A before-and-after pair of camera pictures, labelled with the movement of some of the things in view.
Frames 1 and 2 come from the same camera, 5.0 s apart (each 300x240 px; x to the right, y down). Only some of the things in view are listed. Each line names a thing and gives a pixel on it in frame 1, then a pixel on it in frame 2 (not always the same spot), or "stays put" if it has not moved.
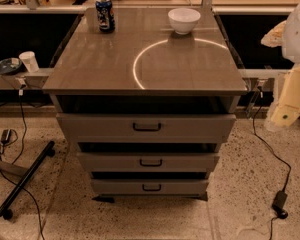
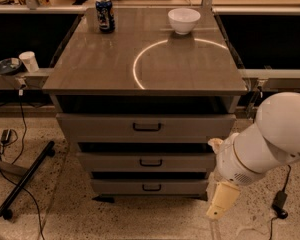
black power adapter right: [279, 203] stays put
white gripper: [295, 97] to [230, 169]
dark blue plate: [7, 66] stays put
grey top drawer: [148, 128] stays put
